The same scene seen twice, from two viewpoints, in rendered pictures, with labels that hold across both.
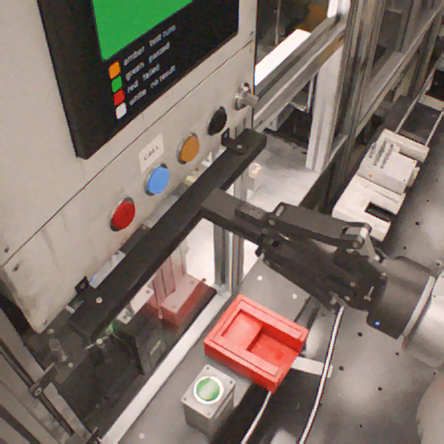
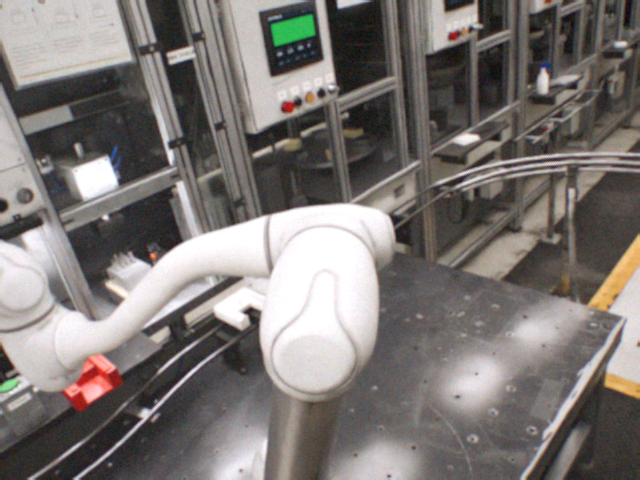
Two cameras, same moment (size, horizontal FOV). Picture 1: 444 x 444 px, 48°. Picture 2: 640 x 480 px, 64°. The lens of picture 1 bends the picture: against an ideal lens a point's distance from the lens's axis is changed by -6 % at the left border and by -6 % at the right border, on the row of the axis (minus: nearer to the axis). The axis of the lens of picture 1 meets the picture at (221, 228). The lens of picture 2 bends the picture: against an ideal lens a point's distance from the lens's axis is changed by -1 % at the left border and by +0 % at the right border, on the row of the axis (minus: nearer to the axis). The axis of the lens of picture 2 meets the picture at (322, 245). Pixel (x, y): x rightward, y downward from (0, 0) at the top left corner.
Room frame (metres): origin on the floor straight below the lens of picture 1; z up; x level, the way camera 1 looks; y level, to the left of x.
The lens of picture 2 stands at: (-0.45, -1.01, 1.79)
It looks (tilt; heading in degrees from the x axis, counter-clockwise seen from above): 28 degrees down; 15
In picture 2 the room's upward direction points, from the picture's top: 10 degrees counter-clockwise
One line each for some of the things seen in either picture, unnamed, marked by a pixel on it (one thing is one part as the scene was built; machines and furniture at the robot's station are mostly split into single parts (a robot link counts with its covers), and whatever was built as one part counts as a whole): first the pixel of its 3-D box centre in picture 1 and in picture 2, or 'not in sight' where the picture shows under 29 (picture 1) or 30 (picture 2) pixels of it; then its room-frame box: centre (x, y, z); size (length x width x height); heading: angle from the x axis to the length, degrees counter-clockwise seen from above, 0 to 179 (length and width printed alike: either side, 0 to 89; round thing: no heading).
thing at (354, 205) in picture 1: (382, 186); (270, 296); (0.94, -0.43, 0.84); 0.36 x 0.14 x 0.10; 147
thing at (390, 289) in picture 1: (374, 284); not in sight; (0.26, -0.15, 1.42); 0.09 x 0.07 x 0.08; 57
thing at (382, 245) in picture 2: not in sight; (334, 244); (0.21, -0.85, 1.43); 0.18 x 0.14 x 0.13; 95
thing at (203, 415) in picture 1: (204, 399); (19, 403); (0.32, 0.03, 0.97); 0.08 x 0.08 x 0.12; 57
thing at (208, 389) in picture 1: (208, 389); (10, 387); (0.31, 0.02, 1.03); 0.04 x 0.04 x 0.02
